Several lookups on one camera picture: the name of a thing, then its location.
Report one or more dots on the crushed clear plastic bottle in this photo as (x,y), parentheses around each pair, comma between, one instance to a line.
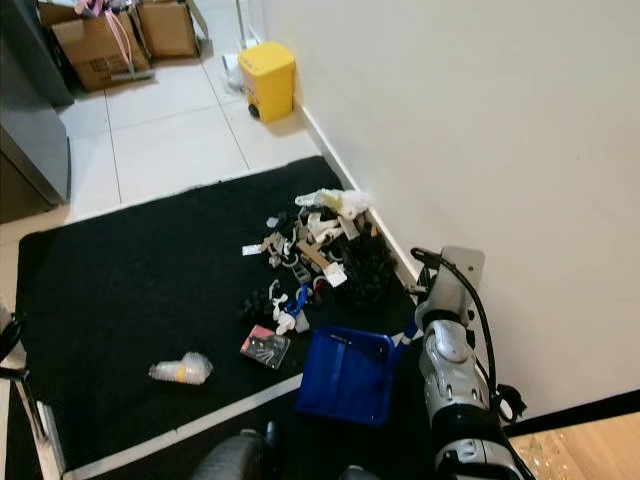
(182,369)

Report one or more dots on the white plastic bag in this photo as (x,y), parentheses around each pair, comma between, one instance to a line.
(345,202)

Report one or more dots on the blue plastic dustpan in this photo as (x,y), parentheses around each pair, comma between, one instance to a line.
(345,375)

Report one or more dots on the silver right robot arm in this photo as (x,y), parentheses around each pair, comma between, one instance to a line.
(450,370)

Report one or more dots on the grey robot right leg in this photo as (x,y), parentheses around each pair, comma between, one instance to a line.
(355,473)

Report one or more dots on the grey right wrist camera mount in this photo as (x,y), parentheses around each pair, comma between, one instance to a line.
(460,275)

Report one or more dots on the plain brown cardboard box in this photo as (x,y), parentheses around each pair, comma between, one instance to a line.
(168,28)

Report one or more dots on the clear plastic packaging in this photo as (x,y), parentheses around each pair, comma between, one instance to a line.
(555,455)

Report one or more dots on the yellow trash bin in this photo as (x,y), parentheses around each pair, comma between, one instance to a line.
(270,80)

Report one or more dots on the grey refrigerator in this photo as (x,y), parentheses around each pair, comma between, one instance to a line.
(30,120)

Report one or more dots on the black and white hand broom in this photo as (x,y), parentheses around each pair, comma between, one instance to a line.
(45,430)

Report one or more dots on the cardboard box with pink ribbon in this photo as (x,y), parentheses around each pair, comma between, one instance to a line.
(100,50)

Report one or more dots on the small white paper slip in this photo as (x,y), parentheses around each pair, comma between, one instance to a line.
(250,250)

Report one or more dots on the white tape strip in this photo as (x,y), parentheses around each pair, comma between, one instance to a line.
(180,428)

